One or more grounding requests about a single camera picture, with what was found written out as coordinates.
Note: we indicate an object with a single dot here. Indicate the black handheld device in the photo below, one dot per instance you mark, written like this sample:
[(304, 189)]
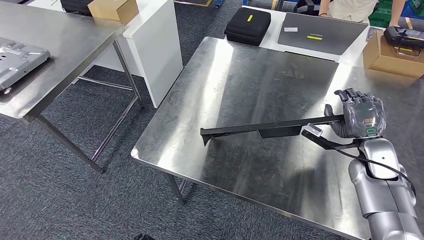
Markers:
[(404, 36)]

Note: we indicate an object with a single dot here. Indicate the grey laptop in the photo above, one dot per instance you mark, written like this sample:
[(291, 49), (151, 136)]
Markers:
[(338, 33)]

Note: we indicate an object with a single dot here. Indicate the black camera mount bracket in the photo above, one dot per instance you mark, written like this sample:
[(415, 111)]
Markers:
[(328, 144)]

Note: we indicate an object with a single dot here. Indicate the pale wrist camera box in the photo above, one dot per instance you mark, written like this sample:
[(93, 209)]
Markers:
[(314, 130)]

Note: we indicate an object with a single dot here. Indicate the yellow floor tape strip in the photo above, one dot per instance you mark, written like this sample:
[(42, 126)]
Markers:
[(198, 4)]

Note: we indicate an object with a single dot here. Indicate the stainless steel workbench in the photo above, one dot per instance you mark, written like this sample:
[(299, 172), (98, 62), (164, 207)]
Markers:
[(248, 165), (66, 39)]

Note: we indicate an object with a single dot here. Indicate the black zip case yellow label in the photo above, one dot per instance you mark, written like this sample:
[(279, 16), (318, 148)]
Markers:
[(74, 6), (246, 30)]

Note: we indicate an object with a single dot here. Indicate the black plastic plate frame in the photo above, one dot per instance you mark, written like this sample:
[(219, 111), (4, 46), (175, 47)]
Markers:
[(265, 127)]

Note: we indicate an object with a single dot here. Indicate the green plastic crate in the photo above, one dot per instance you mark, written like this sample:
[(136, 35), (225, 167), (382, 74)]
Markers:
[(417, 6), (379, 15)]

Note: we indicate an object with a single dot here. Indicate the grey metal panel part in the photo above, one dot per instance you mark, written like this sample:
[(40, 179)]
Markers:
[(20, 63)]

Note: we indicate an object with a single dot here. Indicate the person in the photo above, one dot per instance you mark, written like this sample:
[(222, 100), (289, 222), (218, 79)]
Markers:
[(351, 8)]

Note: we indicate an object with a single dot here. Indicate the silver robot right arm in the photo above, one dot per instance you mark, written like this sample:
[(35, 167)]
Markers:
[(381, 198)]

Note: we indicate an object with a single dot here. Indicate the brown cardboard box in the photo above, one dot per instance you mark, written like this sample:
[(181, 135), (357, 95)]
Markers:
[(387, 61), (112, 11)]

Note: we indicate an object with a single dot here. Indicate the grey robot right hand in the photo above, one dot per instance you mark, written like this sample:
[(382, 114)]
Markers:
[(364, 116)]

